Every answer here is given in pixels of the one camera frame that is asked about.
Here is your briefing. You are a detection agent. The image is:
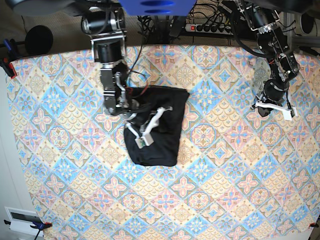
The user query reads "black t-shirt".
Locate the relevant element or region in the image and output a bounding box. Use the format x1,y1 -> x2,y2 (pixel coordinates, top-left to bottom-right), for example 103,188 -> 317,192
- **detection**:
123,86 -> 190,167

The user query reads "lower left table clamp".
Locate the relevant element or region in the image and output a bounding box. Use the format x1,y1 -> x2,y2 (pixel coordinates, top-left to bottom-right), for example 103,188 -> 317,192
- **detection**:
4,220 -> 53,240

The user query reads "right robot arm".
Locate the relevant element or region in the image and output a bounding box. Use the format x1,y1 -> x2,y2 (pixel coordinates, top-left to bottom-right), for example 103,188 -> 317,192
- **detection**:
6,0 -> 166,149

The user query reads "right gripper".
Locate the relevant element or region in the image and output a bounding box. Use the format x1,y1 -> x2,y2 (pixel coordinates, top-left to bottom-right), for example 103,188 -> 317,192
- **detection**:
125,106 -> 173,141

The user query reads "upper left table clamp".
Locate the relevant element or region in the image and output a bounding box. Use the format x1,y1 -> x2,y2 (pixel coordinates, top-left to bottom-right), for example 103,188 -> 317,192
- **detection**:
0,39 -> 17,79

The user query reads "table clamp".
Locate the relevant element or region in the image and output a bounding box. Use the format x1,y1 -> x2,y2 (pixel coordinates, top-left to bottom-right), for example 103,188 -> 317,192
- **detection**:
309,222 -> 319,228
0,39 -> 17,79
4,220 -> 53,240

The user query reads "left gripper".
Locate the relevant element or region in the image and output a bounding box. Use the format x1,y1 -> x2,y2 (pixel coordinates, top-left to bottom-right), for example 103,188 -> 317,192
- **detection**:
251,79 -> 294,118

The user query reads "black round stool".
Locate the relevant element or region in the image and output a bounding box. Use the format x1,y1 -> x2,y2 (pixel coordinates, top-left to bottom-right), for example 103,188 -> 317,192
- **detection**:
24,25 -> 54,56

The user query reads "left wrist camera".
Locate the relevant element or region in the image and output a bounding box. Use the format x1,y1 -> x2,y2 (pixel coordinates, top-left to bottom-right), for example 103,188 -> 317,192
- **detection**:
282,107 -> 298,121

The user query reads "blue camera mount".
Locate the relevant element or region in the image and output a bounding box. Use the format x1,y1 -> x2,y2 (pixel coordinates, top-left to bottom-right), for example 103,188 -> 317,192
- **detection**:
118,0 -> 196,17

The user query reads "lower right table clamp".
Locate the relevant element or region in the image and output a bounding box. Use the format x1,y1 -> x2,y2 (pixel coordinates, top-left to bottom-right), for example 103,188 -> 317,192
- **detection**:
309,222 -> 319,228

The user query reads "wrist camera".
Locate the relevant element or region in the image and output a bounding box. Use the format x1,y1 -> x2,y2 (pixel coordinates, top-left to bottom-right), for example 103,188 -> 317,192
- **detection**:
282,107 -> 298,121
135,134 -> 154,149

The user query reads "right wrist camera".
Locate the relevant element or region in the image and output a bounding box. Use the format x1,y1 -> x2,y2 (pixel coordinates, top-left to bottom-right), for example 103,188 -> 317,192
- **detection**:
135,134 -> 154,149

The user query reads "white power strip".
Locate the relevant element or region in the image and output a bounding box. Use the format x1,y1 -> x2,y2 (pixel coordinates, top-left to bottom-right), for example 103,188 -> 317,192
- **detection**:
184,23 -> 232,35

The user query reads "white wall outlet box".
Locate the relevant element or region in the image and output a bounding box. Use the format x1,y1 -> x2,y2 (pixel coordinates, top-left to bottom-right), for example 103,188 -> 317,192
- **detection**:
4,206 -> 42,237

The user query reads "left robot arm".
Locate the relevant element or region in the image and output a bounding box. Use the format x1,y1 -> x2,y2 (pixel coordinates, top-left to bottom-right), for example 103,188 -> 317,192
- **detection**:
229,0 -> 316,121

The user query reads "patterned tablecloth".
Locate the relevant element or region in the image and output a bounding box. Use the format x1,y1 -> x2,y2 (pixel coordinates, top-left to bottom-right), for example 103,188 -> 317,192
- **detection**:
6,45 -> 320,240

